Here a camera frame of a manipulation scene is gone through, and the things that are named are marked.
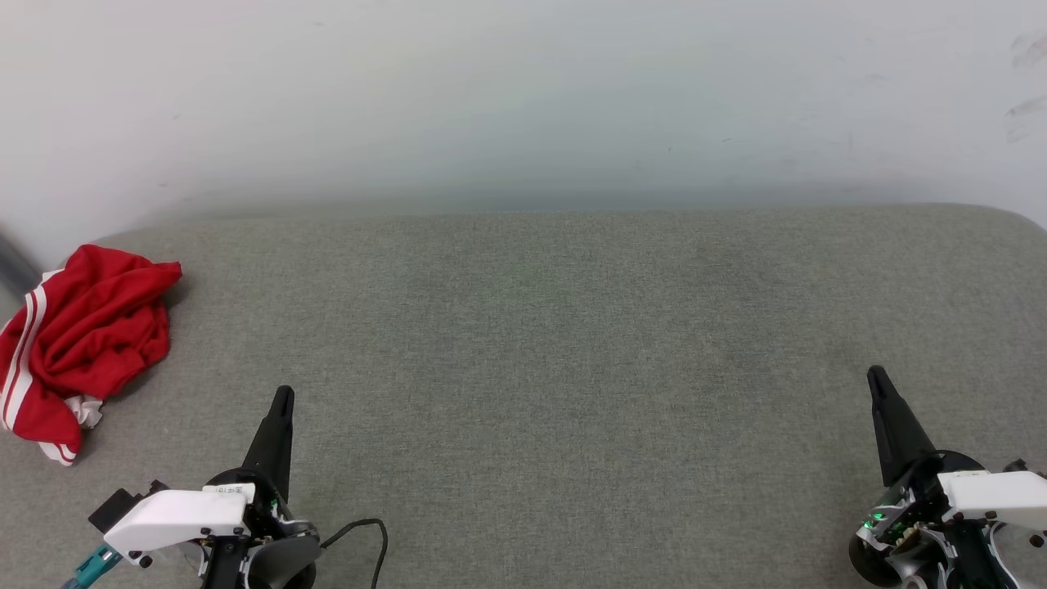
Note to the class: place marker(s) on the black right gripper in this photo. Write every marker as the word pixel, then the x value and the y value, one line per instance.
pixel 916 540

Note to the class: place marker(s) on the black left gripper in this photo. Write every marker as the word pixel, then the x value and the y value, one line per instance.
pixel 274 548

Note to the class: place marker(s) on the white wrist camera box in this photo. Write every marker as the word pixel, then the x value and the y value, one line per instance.
pixel 176 517
pixel 998 495

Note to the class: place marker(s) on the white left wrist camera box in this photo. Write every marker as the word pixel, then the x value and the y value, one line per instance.
pixel 176 517

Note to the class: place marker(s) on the grey fabric sofa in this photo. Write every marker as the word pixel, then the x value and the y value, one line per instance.
pixel 556 368

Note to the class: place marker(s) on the red Bulls 23 jersey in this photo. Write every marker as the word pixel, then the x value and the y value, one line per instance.
pixel 90 327

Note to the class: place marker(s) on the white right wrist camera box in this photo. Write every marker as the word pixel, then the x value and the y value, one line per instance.
pixel 998 495

